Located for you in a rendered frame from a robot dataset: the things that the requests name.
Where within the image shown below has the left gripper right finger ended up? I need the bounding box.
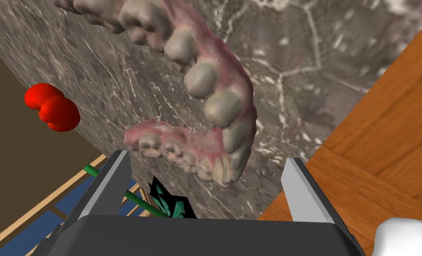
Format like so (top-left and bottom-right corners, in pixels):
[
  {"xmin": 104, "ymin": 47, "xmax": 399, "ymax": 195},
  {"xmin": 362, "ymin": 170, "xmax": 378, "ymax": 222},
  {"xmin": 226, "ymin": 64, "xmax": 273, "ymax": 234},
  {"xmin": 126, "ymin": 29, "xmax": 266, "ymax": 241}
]
[{"xmin": 281, "ymin": 157, "xmax": 344, "ymax": 228}]

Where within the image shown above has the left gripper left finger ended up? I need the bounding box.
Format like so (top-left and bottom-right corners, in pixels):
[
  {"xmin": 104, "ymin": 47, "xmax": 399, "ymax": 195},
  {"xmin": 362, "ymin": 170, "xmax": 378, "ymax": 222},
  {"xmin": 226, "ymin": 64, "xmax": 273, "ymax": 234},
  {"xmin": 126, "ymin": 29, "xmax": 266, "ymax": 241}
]
[{"xmin": 66, "ymin": 149, "xmax": 132, "ymax": 224}]

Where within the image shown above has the green plant with stem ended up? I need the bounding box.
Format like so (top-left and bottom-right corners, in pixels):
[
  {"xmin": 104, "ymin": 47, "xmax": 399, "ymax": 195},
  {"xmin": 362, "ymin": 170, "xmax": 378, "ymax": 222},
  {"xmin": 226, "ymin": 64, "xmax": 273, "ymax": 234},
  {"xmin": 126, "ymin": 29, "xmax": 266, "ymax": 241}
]
[{"xmin": 83, "ymin": 164, "xmax": 197, "ymax": 219}]

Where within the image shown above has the red double-ball object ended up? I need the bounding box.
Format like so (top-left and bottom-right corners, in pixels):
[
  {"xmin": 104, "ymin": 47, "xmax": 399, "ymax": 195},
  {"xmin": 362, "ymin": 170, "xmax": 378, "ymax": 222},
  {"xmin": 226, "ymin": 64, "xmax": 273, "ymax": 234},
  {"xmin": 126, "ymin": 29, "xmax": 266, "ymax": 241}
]
[{"xmin": 24, "ymin": 83, "xmax": 81, "ymax": 132}]

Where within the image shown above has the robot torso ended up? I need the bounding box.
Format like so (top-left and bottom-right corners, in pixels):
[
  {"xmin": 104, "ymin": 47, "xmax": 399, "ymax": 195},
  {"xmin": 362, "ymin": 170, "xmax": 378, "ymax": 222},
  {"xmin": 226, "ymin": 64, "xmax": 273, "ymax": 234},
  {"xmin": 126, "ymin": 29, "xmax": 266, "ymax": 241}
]
[{"xmin": 372, "ymin": 217, "xmax": 422, "ymax": 256}]

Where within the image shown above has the pink and grey denture model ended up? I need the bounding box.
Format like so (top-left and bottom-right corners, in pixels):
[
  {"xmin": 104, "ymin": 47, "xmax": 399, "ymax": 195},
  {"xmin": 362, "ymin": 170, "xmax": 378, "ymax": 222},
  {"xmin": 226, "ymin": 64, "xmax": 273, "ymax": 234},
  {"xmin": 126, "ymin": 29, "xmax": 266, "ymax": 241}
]
[{"xmin": 51, "ymin": 0, "xmax": 258, "ymax": 188}]

